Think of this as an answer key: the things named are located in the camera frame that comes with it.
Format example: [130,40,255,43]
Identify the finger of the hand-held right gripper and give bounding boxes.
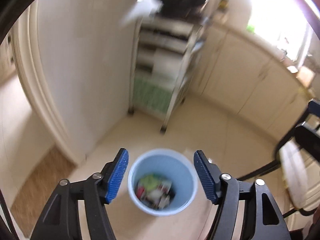
[295,121,320,157]
[309,99,320,117]

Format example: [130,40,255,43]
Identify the cream base cabinets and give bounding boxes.
[185,17,315,145]

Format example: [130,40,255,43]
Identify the wooden cutting board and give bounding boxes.
[287,65,315,88]

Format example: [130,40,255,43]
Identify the white storage trolley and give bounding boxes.
[127,15,208,133]

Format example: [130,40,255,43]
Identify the clear plastic bag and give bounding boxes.
[147,189,163,202]

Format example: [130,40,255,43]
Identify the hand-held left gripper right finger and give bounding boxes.
[194,150,292,240]

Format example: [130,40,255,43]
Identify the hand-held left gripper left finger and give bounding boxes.
[30,148,129,240]

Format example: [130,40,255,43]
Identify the blue plastic waste bin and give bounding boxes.
[127,149,198,217]

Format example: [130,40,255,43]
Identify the round white marble table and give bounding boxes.
[236,110,320,217]

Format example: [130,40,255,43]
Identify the green snack wrapper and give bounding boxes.
[139,174,160,189]

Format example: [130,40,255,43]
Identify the cream door frame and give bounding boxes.
[11,2,78,167]

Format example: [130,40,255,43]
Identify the sliding kitchen window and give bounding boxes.
[250,0,313,63]

